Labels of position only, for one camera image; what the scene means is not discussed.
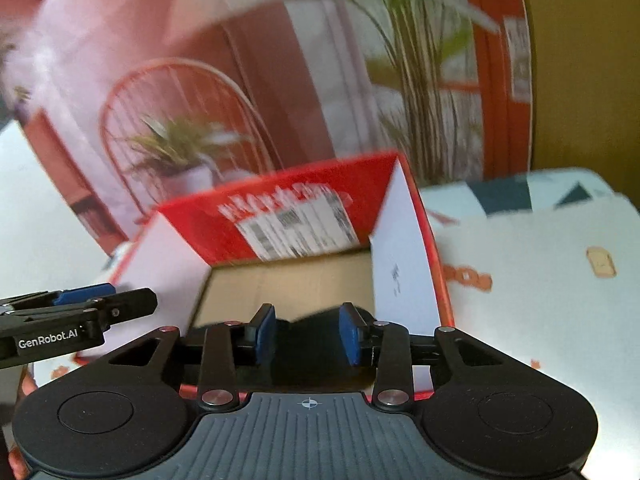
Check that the cartoon printed tablecloth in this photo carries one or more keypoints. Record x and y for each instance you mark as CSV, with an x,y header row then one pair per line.
x,y
525,285

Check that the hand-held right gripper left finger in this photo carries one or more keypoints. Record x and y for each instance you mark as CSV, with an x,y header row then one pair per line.
x,y
265,334

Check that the red strawberry print box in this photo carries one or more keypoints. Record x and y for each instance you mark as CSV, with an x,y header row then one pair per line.
x,y
200,220

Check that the wall poster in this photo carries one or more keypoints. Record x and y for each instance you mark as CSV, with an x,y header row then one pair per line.
x,y
300,60

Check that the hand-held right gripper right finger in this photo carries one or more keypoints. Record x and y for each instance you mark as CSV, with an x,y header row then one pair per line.
x,y
348,336

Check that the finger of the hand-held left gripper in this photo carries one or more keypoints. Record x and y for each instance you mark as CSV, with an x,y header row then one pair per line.
x,y
130,305
82,294

